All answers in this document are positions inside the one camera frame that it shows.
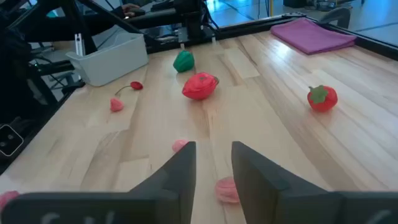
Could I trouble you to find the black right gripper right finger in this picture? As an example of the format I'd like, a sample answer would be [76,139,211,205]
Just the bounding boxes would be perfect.
[231,141,398,224]

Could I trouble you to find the black table-level camera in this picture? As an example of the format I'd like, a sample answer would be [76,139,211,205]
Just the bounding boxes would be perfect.
[0,123,25,157]

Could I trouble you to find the white bracket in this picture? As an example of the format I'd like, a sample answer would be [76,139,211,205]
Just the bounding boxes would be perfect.
[73,32,85,57]

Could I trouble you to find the person's hand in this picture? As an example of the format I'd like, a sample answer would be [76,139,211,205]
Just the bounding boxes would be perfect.
[120,2,142,19]

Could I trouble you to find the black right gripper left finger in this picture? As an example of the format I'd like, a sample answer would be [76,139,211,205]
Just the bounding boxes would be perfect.
[0,141,197,224]

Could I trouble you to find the pink toy raspberry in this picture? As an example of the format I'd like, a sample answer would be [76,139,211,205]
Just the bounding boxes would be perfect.
[0,190,20,212]
[172,139,190,153]
[109,97,125,113]

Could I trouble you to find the green toy bell pepper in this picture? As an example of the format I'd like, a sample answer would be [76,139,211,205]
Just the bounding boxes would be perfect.
[172,49,195,73]

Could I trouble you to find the large red round toy fruit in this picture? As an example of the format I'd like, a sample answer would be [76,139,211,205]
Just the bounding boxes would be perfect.
[182,72,220,101]

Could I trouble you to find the red toy strawberry green leaves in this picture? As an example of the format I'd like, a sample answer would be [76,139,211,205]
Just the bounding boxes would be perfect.
[307,84,339,113]

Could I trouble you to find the grey frame clamp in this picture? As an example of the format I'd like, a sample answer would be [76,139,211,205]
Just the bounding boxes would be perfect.
[318,6,352,29]

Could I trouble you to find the red toy cherry with stem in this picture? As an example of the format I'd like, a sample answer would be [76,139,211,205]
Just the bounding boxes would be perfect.
[114,80,144,96]

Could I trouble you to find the person's forearm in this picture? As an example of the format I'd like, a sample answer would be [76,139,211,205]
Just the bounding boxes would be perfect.
[24,7,125,43]

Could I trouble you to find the purple folded cloth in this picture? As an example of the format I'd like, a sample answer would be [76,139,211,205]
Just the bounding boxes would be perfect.
[269,17,358,55]

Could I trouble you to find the grey plastic tupperware bin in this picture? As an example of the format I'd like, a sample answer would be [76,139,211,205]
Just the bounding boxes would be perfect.
[65,32,149,87]

